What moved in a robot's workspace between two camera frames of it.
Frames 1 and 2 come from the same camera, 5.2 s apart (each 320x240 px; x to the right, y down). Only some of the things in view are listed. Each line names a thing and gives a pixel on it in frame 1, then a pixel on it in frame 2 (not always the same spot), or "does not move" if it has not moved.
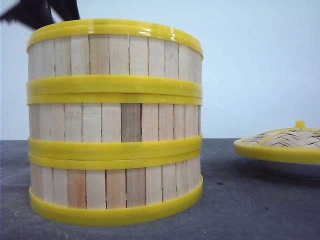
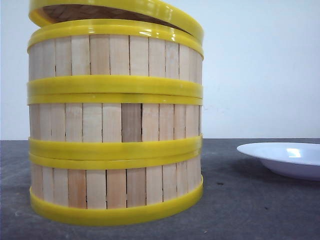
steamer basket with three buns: (114, 126) does not move
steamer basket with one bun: (108, 58) does not move
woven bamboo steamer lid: (299, 144) → (173, 14)
